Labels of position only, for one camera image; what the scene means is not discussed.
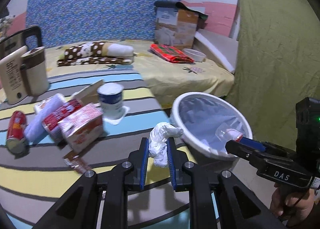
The yellow bed sheet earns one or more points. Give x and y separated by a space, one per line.
167 81

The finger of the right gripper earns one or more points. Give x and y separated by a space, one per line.
247 149

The red white snack packet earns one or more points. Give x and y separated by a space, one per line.
51 122

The brown wrapper scrap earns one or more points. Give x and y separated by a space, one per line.
76 163

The green curtain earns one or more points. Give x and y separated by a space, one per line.
277 66

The cream brown kettle mug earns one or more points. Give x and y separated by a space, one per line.
33 71

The clear plastic cup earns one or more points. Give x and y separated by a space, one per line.
226 133

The white trash bin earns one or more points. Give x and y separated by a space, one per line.
212 128

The red snack can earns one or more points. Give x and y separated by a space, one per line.
15 141

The white tissue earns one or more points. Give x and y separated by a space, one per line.
158 142

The cardboard piece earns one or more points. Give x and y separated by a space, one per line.
89 93

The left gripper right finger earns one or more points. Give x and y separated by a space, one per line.
180 180

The cream warmer base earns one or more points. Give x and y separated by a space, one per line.
11 78

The person's right hand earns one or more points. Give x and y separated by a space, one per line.
302 204

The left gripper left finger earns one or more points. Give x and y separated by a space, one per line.
135 180

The blue white paper cup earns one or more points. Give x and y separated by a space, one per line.
111 100

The translucent bin liner bag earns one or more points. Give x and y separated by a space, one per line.
212 123

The bedding package box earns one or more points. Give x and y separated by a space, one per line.
177 24

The brown polka dot blanket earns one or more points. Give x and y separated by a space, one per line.
96 52

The white plastic bowl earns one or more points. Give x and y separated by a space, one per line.
197 56

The white tissue pack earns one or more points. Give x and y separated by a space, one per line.
35 129

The red plaid folded cloth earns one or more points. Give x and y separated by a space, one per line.
171 54

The blue patterned headboard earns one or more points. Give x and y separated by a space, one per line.
69 21

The white foam board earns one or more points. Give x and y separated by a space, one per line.
218 48

